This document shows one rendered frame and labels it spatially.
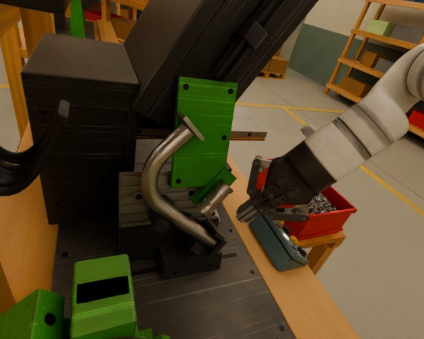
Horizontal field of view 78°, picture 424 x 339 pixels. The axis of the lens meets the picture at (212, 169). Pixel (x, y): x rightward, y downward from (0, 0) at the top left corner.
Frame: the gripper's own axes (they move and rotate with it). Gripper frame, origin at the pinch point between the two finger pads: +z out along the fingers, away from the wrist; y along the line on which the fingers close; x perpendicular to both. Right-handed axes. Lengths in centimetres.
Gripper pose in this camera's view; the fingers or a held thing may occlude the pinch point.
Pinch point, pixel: (246, 211)
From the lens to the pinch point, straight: 44.2
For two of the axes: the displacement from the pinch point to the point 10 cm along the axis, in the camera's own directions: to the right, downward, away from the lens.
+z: -7.0, 5.9, 3.9
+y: 6.5, 7.6, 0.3
